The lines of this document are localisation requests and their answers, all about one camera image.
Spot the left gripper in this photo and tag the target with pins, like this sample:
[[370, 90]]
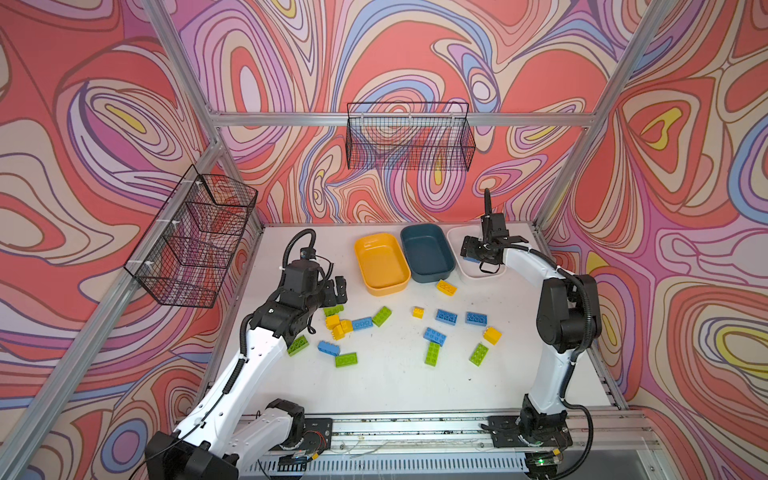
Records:
[[331, 298]]

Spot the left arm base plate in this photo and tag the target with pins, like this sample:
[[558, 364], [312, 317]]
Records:
[[313, 437]]

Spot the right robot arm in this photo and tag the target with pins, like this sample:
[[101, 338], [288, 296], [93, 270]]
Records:
[[566, 322]]

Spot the yellow lego cluster block one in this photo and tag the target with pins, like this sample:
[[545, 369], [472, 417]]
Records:
[[332, 321]]

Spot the yellow lego cluster block two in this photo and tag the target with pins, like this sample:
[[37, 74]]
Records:
[[342, 329]]

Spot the black wire basket back wall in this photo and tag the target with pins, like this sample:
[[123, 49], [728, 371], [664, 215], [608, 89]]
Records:
[[409, 135]]

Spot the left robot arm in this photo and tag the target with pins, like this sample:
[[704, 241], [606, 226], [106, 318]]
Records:
[[210, 443]]

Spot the yellow plastic bin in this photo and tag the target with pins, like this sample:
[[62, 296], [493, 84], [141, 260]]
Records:
[[382, 263]]

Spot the black wire basket left wall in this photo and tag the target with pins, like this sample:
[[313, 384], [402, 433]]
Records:
[[183, 258]]

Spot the blue lego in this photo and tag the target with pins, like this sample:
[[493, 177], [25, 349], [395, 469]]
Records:
[[329, 348], [434, 336], [477, 319], [446, 317], [362, 323]]

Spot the black wire basket wall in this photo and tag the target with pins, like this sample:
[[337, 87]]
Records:
[[409, 135], [183, 258]]

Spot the dark teal plastic bin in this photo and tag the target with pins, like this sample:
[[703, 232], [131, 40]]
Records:
[[427, 253]]

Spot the yellow sloped lego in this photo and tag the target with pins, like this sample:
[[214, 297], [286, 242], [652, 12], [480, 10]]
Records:
[[446, 288]]

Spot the white plastic bin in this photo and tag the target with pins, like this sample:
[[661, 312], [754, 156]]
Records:
[[471, 268]]

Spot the green lego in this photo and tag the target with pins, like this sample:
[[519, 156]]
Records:
[[432, 355], [345, 360], [330, 311], [381, 316], [479, 354], [298, 345]]

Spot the aluminium front rail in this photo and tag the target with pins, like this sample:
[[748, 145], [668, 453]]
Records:
[[362, 435]]

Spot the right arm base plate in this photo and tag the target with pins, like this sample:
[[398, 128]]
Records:
[[529, 431]]

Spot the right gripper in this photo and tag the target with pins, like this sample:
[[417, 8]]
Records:
[[469, 249]]

